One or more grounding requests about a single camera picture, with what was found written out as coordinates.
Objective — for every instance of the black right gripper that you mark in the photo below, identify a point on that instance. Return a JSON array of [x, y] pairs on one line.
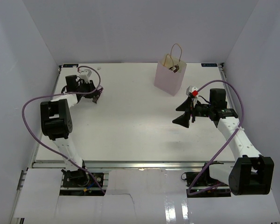
[[183, 120]]

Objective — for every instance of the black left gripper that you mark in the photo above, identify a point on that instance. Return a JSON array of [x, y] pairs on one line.
[[90, 84]]

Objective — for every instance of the brown snack bar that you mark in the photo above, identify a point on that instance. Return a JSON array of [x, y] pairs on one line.
[[174, 68], [100, 90]]

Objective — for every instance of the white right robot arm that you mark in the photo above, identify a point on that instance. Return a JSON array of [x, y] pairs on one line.
[[252, 172]]

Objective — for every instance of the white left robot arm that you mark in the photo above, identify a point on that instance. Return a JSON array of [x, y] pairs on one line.
[[56, 124]]

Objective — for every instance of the pink paper bag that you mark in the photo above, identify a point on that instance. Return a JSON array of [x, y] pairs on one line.
[[165, 79]]

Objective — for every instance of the blue label sticker left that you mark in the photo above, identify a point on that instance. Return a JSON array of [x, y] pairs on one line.
[[74, 65]]

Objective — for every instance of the blue label sticker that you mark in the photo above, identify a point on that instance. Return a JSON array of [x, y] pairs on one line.
[[74, 65], [208, 64]]

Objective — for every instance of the blue label sticker right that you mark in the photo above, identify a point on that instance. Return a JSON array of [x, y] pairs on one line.
[[208, 64]]

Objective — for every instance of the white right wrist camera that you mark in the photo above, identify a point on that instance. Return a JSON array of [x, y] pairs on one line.
[[192, 92]]

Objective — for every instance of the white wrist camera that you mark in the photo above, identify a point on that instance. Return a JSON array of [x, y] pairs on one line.
[[85, 74], [192, 92]]

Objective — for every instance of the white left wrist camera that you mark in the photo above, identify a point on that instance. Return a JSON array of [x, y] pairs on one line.
[[85, 74]]

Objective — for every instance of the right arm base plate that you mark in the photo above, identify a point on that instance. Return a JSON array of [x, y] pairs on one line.
[[202, 183]]

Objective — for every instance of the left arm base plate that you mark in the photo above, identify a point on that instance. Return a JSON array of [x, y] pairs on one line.
[[86, 187]]

